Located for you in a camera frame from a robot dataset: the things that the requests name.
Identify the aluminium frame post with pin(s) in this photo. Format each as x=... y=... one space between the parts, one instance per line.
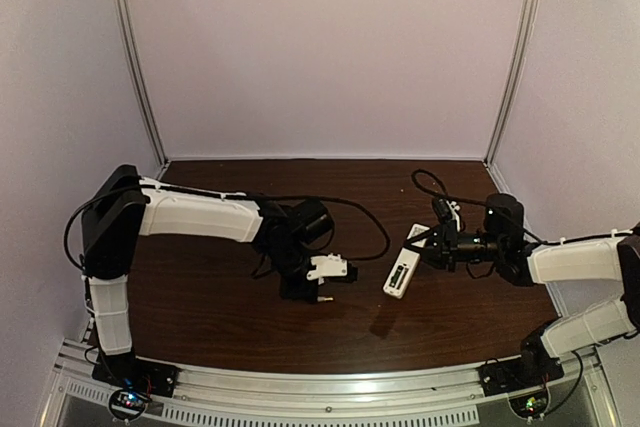
x=133 y=61
x=525 y=28

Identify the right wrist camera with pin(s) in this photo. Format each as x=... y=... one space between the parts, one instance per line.
x=447 y=211

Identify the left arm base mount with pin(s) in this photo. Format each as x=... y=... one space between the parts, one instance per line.
x=133 y=373

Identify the right circuit board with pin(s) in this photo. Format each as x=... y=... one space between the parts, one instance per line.
x=530 y=406

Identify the left aluminium frame post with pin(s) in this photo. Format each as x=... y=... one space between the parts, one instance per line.
x=133 y=61

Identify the white remote control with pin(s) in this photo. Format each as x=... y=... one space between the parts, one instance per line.
x=401 y=273

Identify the circuit board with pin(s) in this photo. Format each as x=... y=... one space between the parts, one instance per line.
x=530 y=406
x=127 y=405

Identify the right aluminium frame post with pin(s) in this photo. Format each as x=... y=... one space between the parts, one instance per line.
x=525 y=28

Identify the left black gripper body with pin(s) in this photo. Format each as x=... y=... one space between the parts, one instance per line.
x=298 y=288

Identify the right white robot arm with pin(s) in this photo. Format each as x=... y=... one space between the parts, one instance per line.
x=518 y=258

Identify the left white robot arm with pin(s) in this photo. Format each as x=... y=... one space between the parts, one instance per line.
x=128 y=206

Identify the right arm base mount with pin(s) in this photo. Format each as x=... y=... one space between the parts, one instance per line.
x=533 y=367

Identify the front aluminium rail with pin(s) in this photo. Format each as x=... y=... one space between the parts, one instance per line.
x=438 y=397

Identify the left circuit board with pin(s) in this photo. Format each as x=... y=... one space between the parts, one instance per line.
x=127 y=405

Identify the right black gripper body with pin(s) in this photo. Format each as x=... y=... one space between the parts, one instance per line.
x=444 y=247

